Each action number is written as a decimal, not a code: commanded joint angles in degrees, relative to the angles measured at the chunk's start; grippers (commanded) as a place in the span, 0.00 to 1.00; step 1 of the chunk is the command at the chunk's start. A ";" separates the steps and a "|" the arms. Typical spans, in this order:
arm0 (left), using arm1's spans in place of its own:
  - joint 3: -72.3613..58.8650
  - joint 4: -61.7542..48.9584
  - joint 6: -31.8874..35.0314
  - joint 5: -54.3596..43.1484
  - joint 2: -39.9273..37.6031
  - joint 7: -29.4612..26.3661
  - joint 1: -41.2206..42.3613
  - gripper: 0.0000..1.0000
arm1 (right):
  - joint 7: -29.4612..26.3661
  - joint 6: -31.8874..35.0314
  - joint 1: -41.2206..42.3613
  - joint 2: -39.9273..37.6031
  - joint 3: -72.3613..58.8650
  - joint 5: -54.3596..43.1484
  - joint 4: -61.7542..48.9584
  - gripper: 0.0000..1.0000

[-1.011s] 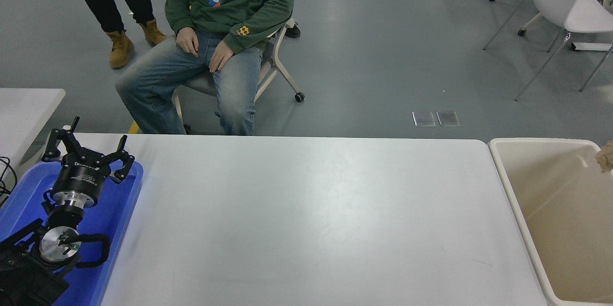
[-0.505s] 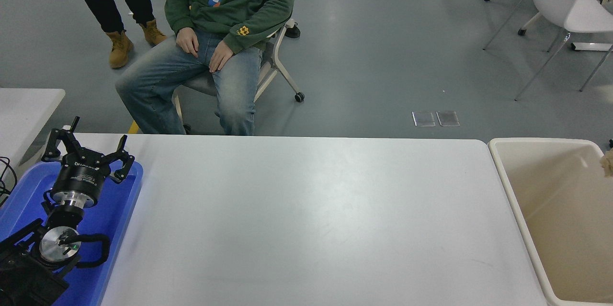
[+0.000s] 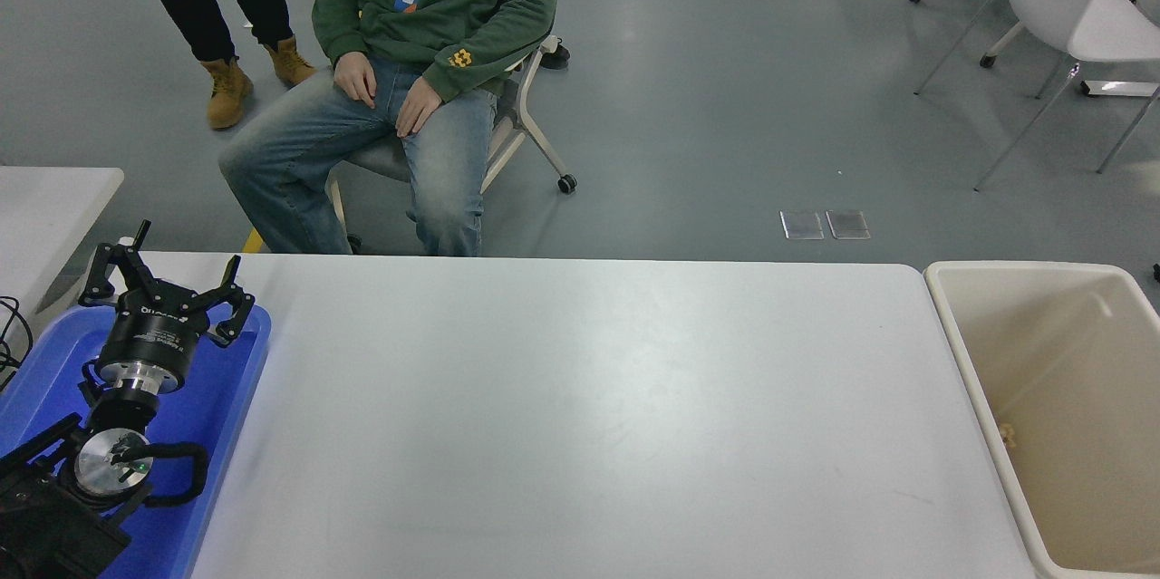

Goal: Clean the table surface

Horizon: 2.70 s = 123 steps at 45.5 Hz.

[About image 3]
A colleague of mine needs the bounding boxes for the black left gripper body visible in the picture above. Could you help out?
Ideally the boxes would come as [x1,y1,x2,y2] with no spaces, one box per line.
[97,292,212,383]

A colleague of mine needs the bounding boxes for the metal floor plate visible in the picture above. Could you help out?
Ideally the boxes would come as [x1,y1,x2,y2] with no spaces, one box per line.
[780,210,826,241]
[826,209,872,240]

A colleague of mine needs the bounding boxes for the blue plastic tray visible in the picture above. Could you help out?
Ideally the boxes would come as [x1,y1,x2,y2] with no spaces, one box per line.
[0,303,273,579]

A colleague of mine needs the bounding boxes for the person's left hand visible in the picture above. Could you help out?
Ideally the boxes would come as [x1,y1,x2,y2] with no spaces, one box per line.
[395,76,445,140]

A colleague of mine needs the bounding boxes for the white table foot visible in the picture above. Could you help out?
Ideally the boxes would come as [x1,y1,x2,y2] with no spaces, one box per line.
[1080,79,1160,99]

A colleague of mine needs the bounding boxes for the black cables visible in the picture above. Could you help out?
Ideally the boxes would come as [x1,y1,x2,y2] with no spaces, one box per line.
[0,295,35,391]

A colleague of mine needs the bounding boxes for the person's right hand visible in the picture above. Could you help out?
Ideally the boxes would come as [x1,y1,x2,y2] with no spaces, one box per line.
[333,53,378,109]

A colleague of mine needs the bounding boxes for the grey office chair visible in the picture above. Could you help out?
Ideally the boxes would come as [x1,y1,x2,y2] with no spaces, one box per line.
[311,3,579,256]

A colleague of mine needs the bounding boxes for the white side table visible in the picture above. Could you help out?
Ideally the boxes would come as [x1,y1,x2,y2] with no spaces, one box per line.
[0,166,126,331]

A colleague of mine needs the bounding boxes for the large pale plastic bin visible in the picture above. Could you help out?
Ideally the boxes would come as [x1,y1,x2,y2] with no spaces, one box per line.
[923,261,1160,579]

